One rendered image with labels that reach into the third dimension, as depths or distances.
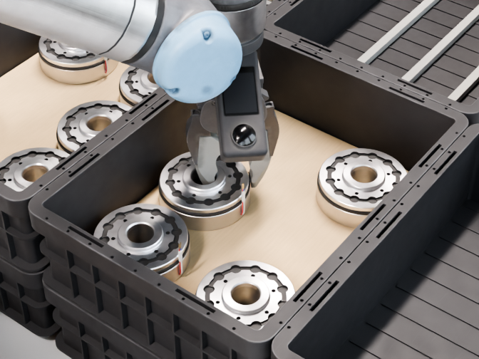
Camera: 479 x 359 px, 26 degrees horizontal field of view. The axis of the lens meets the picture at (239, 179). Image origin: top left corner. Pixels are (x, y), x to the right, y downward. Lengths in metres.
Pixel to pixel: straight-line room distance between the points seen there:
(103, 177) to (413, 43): 0.53
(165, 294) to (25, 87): 0.50
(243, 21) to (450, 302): 0.36
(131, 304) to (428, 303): 0.31
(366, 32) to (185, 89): 0.65
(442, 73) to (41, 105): 0.52
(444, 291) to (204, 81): 0.40
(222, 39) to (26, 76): 0.60
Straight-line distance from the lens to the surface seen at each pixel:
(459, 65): 1.42
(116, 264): 0.99
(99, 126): 1.27
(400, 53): 1.43
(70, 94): 1.36
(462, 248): 1.16
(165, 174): 1.18
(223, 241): 1.14
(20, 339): 1.25
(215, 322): 0.94
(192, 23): 0.83
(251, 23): 1.03
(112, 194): 1.15
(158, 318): 1.02
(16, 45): 1.41
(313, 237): 1.15
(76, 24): 0.80
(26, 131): 1.31
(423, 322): 1.09
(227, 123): 1.04
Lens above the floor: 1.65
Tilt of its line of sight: 43 degrees down
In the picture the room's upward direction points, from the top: straight up
